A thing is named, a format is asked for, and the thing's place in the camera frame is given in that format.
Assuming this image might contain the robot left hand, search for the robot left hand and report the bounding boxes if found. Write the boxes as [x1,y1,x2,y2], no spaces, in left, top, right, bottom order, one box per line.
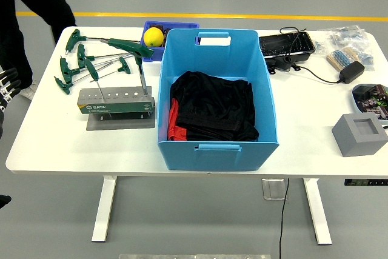
[0,67,22,138]

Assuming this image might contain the grey green hex key stand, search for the grey green hex key stand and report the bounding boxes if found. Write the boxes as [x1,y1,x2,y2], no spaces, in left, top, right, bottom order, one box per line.
[76,86,156,132]

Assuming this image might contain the large green T-handle hex key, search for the large green T-handle hex key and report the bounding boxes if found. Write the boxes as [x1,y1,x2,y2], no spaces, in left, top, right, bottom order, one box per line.
[101,37,155,96]

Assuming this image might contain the dark brown box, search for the dark brown box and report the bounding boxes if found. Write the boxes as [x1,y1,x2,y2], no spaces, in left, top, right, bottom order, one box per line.
[150,24,172,41]

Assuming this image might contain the large blue storage box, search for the large blue storage box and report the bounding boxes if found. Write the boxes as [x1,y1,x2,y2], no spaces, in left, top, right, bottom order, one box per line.
[156,28,279,172]

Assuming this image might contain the small dark blue bin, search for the small dark blue bin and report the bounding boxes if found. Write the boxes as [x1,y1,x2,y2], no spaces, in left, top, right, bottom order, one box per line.
[140,20,201,62]

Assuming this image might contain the yellow lemon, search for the yellow lemon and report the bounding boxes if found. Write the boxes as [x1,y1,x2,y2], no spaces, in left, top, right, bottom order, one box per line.
[143,27,165,48]

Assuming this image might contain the white table leg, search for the white table leg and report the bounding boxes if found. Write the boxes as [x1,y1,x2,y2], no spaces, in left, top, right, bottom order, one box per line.
[303,178,333,245]
[91,175,118,243]

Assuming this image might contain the red cloth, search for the red cloth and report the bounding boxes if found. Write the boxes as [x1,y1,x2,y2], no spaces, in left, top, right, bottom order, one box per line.
[167,98,188,141]

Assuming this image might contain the black cloth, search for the black cloth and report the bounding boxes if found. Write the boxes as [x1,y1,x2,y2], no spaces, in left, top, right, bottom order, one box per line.
[169,70,260,142]

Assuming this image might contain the black plastic tray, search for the black plastic tray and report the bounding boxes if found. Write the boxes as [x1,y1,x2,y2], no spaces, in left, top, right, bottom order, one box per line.
[258,30,316,75]

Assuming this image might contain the metal floor socket plate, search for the metal floor socket plate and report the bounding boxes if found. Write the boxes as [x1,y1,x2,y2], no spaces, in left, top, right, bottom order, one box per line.
[261,178,288,201]

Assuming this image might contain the bundle of taped resistors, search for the bundle of taped resistors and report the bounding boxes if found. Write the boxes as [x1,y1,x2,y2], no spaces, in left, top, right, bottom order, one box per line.
[326,47,360,70]

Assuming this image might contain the clear bags of components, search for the clear bags of components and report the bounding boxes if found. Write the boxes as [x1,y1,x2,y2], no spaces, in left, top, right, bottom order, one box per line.
[313,24,378,72]

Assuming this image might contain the black power adapter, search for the black power adapter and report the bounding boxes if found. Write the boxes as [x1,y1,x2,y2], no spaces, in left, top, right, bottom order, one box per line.
[338,61,366,84]

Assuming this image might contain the grey block with square recess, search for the grey block with square recess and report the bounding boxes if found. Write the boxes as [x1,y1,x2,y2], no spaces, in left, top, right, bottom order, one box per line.
[331,112,388,158]

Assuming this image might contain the light blue tray of parts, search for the light blue tray of parts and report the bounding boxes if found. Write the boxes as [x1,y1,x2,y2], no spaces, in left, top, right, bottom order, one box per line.
[351,83,388,126]

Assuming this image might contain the black table control panel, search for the black table control panel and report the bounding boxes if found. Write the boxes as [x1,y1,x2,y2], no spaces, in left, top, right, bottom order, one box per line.
[344,178,388,186]

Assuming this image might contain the black floor cable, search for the black floor cable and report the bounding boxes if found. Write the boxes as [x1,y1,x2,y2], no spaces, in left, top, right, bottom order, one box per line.
[278,178,290,259]

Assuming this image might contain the thin black adapter cord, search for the thin black adapter cord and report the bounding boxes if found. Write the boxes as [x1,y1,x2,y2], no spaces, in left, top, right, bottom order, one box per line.
[279,26,342,84]

